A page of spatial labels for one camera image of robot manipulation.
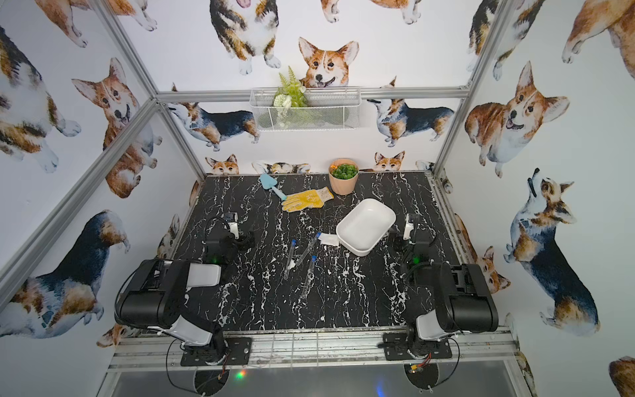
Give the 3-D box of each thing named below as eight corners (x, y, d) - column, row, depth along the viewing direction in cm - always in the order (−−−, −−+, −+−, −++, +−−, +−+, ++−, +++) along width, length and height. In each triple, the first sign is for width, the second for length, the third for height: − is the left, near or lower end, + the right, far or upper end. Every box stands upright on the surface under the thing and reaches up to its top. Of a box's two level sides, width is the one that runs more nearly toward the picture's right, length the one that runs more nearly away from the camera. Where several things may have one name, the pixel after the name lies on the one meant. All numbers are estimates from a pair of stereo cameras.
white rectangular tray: (330, 239, 101) (329, 230, 96) (366, 203, 112) (368, 194, 107) (361, 264, 94) (363, 256, 89) (397, 223, 105) (400, 214, 100)
